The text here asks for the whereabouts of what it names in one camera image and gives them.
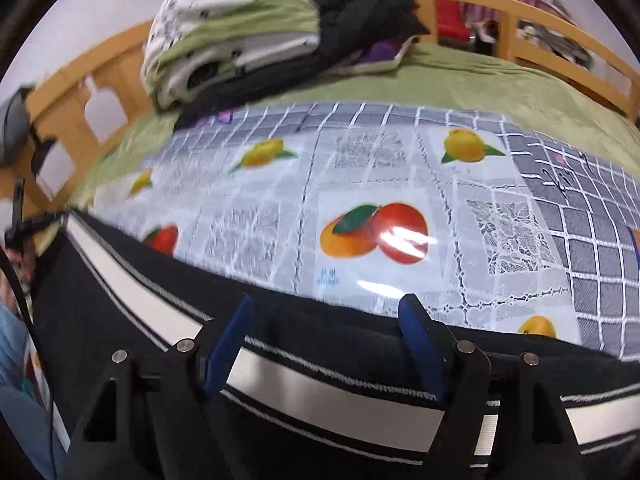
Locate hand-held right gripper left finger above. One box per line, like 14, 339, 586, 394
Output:
62, 294, 257, 480

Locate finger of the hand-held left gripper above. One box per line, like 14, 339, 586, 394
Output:
5, 212, 70, 248

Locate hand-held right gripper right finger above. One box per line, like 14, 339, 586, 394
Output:
398, 294, 588, 480

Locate black pants white waistband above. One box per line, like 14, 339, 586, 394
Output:
30, 210, 640, 480

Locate grey cloth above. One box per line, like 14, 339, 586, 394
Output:
0, 87, 36, 166

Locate person's blue jeans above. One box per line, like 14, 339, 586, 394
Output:
0, 305, 56, 480

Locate fruit print plastic tablecloth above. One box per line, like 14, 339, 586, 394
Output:
92, 102, 586, 346

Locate folded white green quilt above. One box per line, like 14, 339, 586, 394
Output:
141, 0, 321, 111

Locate green blanket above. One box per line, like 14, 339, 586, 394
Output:
65, 42, 640, 211

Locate purple white cloth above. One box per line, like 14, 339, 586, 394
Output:
350, 35, 416, 73

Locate red chair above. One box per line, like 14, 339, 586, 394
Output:
415, 0, 472, 45

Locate pile of black clothing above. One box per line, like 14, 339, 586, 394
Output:
175, 0, 431, 128

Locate black strap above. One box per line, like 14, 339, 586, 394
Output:
30, 130, 57, 177

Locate wooden bed frame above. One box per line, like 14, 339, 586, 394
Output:
0, 0, 640, 221

